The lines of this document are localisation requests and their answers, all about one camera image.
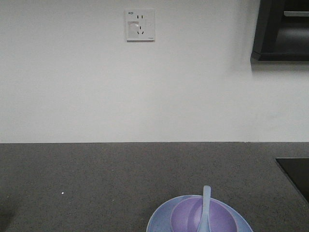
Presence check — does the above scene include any white wall socket centre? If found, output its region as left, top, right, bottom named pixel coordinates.
left=125, top=9, right=155, bottom=42

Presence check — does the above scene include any purple plastic bowl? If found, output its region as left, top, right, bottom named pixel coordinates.
left=170, top=196, right=237, bottom=232

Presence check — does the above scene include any black induction cooktop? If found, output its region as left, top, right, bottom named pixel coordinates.
left=276, top=158, right=309, bottom=202

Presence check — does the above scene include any light blue plastic spoon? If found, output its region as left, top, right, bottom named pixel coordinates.
left=197, top=186, right=211, bottom=232

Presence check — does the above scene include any light blue plastic plate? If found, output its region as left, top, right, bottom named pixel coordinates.
left=147, top=195, right=252, bottom=232

